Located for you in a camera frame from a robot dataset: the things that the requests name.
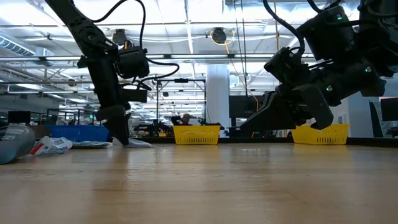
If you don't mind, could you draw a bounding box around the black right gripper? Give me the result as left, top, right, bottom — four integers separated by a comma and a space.
239, 67, 386, 131

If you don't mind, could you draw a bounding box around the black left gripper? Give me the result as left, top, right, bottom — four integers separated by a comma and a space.
93, 77, 131, 146

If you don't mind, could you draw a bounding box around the small white toothpaste tube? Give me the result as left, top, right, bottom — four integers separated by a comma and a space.
111, 137, 153, 149

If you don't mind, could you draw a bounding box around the bagged grey sponge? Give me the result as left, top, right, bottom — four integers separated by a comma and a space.
70, 140, 113, 149

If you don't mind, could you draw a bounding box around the red white packet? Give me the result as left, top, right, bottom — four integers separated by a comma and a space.
29, 136, 74, 156

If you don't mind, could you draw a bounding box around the black monitor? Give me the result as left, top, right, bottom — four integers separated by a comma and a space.
379, 96, 398, 122
229, 95, 265, 119
7, 111, 31, 124

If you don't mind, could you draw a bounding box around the blue plastic basket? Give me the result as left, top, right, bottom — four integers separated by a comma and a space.
46, 124, 108, 142

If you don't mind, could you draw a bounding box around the white building column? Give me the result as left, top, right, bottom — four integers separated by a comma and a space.
206, 64, 230, 131

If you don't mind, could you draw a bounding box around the person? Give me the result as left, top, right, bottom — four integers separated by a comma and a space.
170, 113, 192, 126

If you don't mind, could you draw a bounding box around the yellow plastic basket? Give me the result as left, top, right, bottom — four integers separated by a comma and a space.
172, 124, 221, 146
291, 123, 350, 146

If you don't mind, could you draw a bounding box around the dark upright panel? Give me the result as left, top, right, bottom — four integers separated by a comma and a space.
369, 101, 385, 138

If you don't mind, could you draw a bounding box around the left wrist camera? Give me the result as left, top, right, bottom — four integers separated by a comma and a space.
120, 88, 149, 104

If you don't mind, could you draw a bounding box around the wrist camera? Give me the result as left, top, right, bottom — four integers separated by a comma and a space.
263, 46, 313, 88
120, 88, 149, 104

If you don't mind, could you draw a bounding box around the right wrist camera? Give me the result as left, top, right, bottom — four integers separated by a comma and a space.
263, 46, 313, 88

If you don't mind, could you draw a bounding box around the black metal frame rig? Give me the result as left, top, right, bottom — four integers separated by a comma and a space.
46, 108, 102, 125
155, 78, 208, 125

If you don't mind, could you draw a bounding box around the black ceiling cable reel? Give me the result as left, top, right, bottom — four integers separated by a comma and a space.
111, 28, 128, 46
211, 27, 228, 45

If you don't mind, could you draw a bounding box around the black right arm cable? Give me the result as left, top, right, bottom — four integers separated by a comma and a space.
262, 0, 307, 58

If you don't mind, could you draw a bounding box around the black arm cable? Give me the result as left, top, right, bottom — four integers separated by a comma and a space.
262, 0, 307, 58
91, 0, 180, 84

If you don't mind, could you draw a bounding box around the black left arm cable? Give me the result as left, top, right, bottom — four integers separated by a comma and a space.
91, 0, 180, 84

